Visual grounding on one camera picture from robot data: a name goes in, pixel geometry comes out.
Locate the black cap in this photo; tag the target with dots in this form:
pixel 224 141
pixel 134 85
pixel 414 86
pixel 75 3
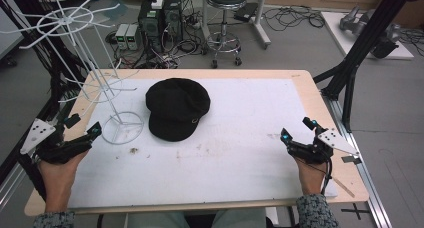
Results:
pixel 176 111

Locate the person's left hand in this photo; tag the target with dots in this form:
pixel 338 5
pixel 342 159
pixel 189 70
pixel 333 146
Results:
pixel 61 178

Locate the person's legs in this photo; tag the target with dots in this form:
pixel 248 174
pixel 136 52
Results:
pixel 200 219

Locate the white table leg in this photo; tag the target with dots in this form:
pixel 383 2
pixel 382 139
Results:
pixel 261 24

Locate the white foam mat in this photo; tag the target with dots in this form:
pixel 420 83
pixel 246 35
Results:
pixel 233 154

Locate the grey power supply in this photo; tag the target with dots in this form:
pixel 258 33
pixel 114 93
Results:
pixel 121 36
pixel 133 37

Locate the white floor board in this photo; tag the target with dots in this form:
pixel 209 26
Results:
pixel 343 38

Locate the black computer tower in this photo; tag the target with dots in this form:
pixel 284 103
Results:
pixel 150 24
pixel 173 18

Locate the grey robot part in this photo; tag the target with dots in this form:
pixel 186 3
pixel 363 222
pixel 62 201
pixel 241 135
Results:
pixel 383 38

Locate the thin wooden stick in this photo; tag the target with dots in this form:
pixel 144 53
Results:
pixel 343 187

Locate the black tape piece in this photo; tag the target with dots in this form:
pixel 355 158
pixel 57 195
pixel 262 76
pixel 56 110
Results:
pixel 350 159

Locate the aluminium rail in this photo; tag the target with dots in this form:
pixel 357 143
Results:
pixel 363 174

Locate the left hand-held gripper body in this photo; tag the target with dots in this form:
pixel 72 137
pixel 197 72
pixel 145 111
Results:
pixel 50 151

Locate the person's right hand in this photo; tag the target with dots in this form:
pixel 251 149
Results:
pixel 311 178

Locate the black metal frame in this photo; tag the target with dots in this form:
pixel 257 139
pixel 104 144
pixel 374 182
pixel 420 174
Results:
pixel 366 38

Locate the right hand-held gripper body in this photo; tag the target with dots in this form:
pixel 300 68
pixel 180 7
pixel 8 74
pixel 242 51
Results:
pixel 315 151

